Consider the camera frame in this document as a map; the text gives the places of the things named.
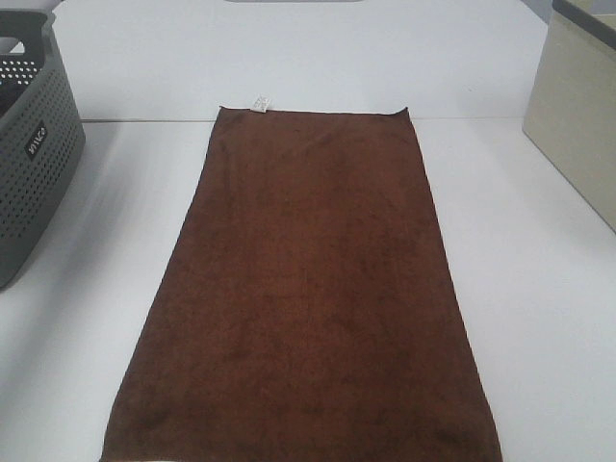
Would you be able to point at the brown towel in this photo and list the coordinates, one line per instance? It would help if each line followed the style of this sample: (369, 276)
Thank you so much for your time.
(307, 312)

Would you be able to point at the beige storage box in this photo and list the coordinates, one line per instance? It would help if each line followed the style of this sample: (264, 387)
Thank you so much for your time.
(570, 115)

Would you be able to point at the grey perforated plastic basket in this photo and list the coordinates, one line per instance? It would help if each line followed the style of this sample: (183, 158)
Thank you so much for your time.
(42, 135)

